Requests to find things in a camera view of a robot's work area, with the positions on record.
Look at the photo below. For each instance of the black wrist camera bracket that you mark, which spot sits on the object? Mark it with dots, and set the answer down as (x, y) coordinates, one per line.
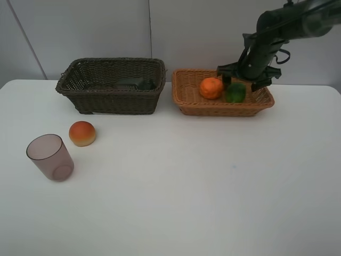
(248, 40)

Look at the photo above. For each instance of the dark brown wicker basket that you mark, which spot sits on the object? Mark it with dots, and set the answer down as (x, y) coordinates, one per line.
(89, 84)

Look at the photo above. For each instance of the orange mandarin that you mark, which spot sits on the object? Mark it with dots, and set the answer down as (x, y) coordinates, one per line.
(211, 88)

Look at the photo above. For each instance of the green lime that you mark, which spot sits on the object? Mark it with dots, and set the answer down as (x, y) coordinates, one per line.
(235, 93)

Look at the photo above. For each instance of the dark green rectangular bottle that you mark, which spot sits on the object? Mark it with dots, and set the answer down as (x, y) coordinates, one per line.
(144, 84)

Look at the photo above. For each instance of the translucent purple plastic cup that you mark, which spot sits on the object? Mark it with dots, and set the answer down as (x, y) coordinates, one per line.
(52, 158)

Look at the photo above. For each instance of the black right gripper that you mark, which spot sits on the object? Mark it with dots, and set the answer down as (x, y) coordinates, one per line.
(253, 66)

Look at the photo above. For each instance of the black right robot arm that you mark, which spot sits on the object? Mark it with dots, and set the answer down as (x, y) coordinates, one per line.
(306, 19)

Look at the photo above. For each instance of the round orange bread bun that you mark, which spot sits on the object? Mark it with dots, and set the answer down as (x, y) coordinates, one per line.
(82, 133)

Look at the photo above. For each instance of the light orange wicker basket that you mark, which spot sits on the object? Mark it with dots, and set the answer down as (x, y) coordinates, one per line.
(185, 93)

